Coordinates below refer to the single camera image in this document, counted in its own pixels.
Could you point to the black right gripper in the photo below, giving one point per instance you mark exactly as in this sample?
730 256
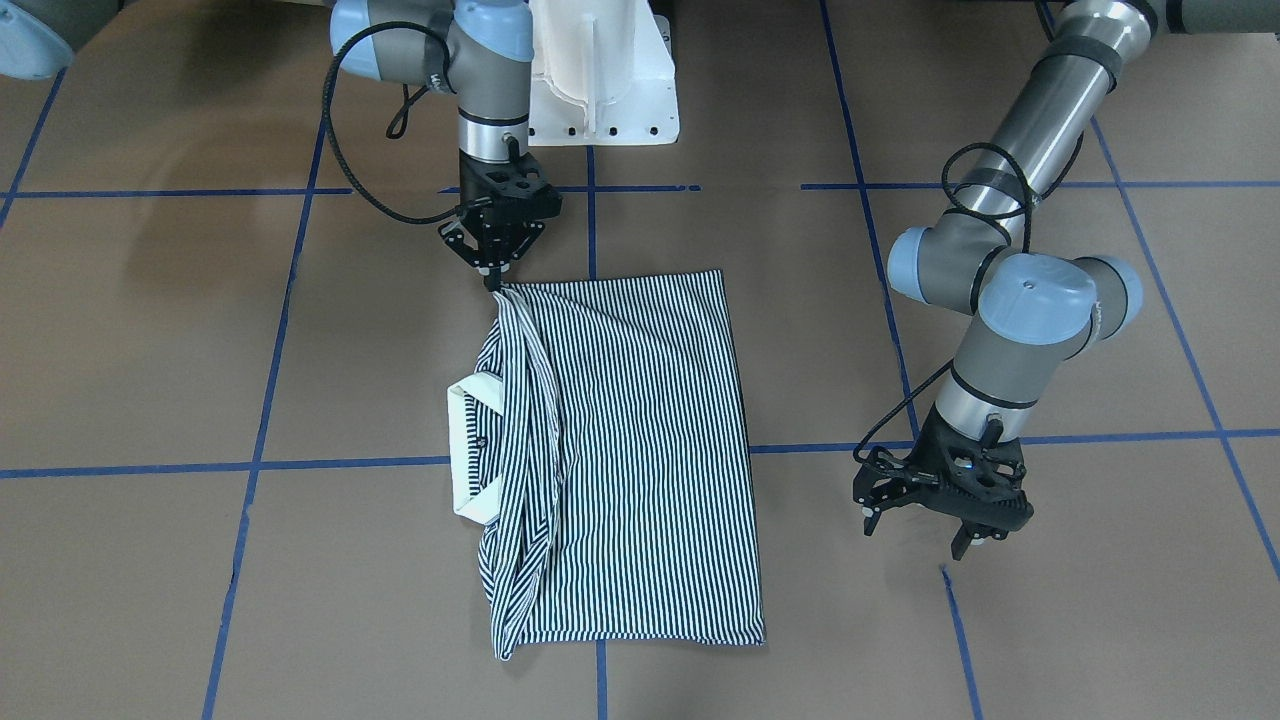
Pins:
494 233

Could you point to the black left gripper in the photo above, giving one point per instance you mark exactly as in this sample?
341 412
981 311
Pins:
886 482

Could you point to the navy white striped polo shirt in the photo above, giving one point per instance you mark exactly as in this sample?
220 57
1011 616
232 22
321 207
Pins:
600 443

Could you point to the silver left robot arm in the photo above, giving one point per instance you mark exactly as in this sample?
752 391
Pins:
1028 312

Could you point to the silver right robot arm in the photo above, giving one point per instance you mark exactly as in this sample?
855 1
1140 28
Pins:
481 53

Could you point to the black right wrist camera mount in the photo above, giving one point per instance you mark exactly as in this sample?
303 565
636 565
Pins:
516 191

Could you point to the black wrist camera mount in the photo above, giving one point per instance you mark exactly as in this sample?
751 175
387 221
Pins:
516 191
984 485

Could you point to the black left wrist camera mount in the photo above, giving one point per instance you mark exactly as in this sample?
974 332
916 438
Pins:
984 485

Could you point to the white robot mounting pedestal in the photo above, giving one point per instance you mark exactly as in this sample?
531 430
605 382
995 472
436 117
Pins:
603 74

